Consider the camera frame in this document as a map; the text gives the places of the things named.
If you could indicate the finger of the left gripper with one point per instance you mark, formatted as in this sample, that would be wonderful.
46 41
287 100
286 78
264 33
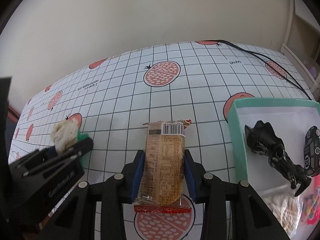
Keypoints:
49 152
72 154

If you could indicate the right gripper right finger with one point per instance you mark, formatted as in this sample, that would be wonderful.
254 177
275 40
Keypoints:
193 173

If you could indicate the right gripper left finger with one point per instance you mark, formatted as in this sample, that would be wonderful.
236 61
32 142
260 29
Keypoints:
133 173

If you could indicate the biscuit packet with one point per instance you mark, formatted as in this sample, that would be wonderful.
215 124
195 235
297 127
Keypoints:
161 187

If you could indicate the black toy dinosaur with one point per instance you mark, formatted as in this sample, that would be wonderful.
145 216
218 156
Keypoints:
262 140

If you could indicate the black toy car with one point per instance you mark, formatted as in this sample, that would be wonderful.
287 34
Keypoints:
311 152

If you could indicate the rainbow fuzzy hair scrunchie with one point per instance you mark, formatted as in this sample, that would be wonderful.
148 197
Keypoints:
310 211

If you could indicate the green plastic hair clip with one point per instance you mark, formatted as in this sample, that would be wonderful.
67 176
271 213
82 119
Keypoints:
85 146

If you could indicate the pomegranate grid tablecloth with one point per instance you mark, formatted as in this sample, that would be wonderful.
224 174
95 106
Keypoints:
113 98

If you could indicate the bag of cotton swabs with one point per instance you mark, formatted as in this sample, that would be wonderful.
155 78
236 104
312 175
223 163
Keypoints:
285 207

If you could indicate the green rimmed white tray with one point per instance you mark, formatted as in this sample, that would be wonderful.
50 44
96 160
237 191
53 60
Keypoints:
290 119

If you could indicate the white headboard shelf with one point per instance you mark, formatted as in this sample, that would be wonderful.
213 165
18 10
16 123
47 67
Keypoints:
301 44

